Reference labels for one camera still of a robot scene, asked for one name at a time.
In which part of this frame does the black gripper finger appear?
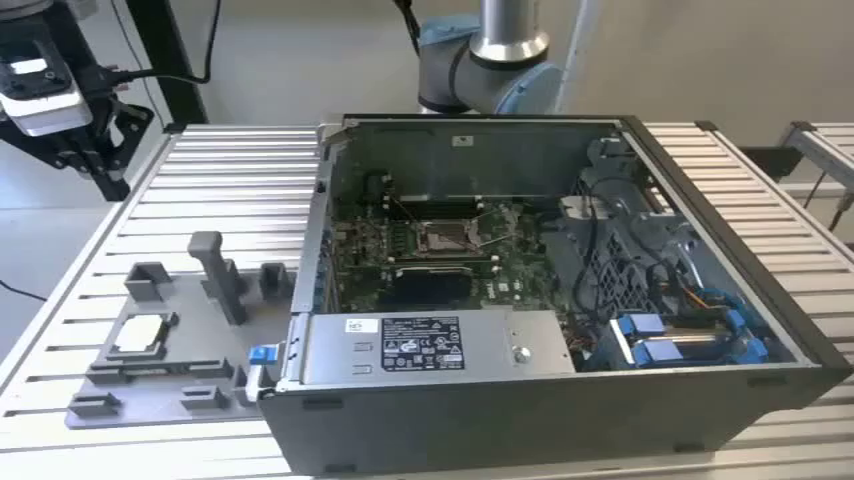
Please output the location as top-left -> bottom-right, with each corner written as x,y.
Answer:
0,119 -> 94,177
88,98 -> 156,203

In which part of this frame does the silver square CPU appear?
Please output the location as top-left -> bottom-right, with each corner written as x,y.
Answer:
111,314 -> 170,354

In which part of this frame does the black RAM slot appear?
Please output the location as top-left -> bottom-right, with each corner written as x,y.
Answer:
383,195 -> 486,214
384,253 -> 502,268

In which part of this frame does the CPU socket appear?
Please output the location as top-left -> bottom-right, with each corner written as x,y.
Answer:
414,219 -> 479,257

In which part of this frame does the grey parts rack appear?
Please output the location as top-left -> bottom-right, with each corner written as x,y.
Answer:
64,230 -> 302,431

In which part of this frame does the blue disk carrier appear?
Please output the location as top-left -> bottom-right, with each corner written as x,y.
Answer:
244,341 -> 290,392

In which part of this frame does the black graphics card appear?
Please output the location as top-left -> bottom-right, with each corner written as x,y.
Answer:
391,267 -> 470,308

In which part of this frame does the silver power supply unit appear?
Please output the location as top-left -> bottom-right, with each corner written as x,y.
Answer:
295,309 -> 578,387

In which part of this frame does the green motherboard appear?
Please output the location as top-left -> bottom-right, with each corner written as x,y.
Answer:
326,172 -> 577,314

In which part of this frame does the grey plastic drive cage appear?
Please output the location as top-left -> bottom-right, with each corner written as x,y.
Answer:
539,193 -> 677,322

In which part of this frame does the black open PC case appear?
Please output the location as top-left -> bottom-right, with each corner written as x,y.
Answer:
256,113 -> 854,476

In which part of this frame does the blue carrier disk in bay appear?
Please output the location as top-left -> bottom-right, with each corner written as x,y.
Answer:
613,312 -> 746,338
629,337 -> 770,371

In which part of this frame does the metal slat side table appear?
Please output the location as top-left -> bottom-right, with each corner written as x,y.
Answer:
778,119 -> 854,187

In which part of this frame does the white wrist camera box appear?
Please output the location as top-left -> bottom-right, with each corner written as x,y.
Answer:
0,37 -> 96,138

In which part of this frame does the black camera cable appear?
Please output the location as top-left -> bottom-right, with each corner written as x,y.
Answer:
96,0 -> 222,87

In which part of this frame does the black frame post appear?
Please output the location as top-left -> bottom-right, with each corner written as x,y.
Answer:
126,0 -> 211,126

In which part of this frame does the black floor cable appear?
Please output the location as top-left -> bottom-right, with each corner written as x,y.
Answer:
0,278 -> 50,302

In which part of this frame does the white post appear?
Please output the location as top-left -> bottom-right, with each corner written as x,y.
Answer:
558,0 -> 599,117

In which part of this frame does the black wire inside case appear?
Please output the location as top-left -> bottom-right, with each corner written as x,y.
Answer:
573,177 -> 669,321

